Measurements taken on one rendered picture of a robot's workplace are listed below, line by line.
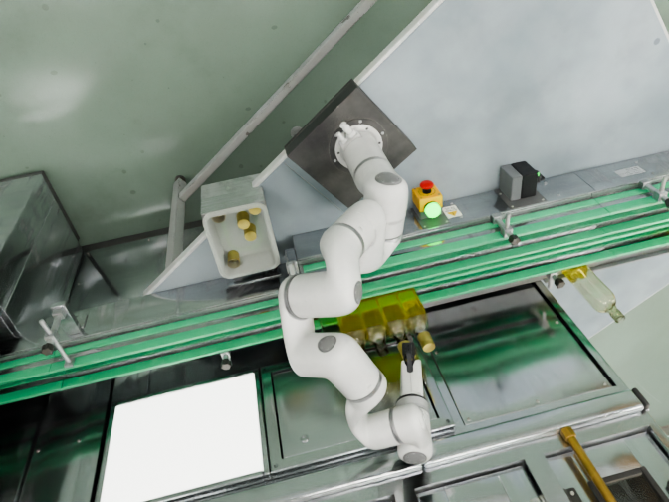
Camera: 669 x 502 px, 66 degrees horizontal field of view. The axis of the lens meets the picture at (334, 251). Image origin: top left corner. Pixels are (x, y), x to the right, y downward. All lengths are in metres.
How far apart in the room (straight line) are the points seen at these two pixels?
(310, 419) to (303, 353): 0.49
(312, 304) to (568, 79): 1.02
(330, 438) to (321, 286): 0.57
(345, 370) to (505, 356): 0.74
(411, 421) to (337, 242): 0.41
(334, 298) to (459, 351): 0.76
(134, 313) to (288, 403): 0.52
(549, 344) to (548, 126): 0.63
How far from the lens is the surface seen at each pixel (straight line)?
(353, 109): 1.34
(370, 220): 1.02
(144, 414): 1.60
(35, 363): 1.68
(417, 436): 1.13
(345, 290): 0.89
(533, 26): 1.53
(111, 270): 2.23
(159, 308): 1.60
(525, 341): 1.64
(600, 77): 1.70
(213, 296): 1.57
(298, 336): 1.00
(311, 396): 1.48
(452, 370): 1.55
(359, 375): 0.97
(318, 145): 1.36
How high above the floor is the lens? 2.03
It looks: 52 degrees down
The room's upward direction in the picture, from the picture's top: 161 degrees clockwise
